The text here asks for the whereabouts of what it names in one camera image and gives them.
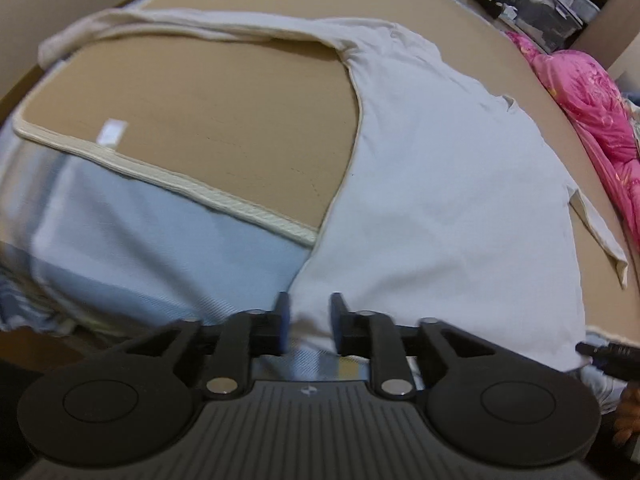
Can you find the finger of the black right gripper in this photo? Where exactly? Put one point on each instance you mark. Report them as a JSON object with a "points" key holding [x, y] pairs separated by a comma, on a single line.
{"points": [[611, 359]]}

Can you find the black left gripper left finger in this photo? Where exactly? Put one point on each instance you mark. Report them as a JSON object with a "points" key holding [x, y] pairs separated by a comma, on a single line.
{"points": [[231, 347]]}

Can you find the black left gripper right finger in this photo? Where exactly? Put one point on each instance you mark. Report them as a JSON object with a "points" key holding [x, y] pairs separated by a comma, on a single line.
{"points": [[386, 347]]}

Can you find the white tank top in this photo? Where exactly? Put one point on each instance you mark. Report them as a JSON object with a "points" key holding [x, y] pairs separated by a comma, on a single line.
{"points": [[453, 205]]}

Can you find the person's right hand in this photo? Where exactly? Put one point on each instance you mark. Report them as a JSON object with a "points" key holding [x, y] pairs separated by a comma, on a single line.
{"points": [[627, 415]]}

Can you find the light blue bed sheet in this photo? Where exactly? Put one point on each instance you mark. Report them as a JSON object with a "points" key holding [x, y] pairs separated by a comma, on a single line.
{"points": [[82, 246]]}

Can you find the pink quilt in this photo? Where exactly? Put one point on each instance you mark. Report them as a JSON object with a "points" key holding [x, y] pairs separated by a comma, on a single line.
{"points": [[602, 118]]}

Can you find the grey storage box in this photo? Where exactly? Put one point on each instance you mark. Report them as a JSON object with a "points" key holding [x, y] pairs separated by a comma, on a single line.
{"points": [[549, 22]]}

